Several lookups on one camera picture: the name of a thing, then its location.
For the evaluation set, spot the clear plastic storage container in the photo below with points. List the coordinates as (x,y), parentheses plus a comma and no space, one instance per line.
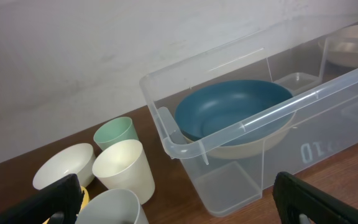
(325,99)

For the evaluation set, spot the dark blue large bowl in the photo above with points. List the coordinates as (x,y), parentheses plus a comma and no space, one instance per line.
(218,106)

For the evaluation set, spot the mint green cup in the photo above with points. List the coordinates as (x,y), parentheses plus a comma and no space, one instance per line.
(115,130)

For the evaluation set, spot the yellow small bowl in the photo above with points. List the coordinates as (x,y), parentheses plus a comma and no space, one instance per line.
(86,199)

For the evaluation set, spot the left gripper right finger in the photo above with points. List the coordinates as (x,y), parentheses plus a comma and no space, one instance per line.
(294,197)

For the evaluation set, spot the beige large bowl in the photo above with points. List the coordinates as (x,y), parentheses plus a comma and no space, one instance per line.
(253,148)
(342,47)

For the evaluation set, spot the white small bowl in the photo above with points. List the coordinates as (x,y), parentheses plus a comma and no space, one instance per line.
(77,159)

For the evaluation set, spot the cream white cup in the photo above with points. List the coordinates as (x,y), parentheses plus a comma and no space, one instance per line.
(124,165)

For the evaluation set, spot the grey cup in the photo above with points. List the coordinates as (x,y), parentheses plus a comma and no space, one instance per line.
(116,206)

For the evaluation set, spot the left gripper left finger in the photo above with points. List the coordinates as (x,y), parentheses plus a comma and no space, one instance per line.
(59,202)

